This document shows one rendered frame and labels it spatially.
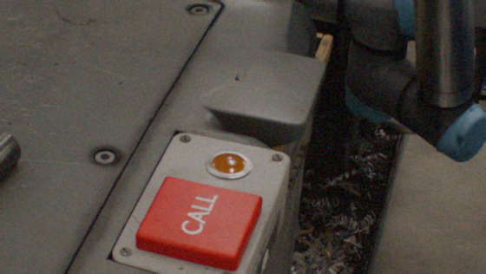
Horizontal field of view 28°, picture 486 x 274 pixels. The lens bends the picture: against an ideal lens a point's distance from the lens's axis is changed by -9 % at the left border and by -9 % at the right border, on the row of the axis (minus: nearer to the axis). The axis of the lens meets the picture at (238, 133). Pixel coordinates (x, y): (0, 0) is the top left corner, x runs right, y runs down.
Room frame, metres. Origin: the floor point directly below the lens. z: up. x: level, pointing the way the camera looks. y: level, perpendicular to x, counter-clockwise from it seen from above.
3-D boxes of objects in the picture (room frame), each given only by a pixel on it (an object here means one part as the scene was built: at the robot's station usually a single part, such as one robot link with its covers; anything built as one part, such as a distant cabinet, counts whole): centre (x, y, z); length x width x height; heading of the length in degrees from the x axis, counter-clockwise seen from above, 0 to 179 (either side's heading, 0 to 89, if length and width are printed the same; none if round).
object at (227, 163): (0.51, 0.00, 1.26); 0.02 x 0.02 x 0.01
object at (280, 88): (0.62, -0.01, 1.24); 0.09 x 0.08 x 0.03; 167
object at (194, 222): (0.45, 0.02, 1.26); 0.06 x 0.06 x 0.02; 77
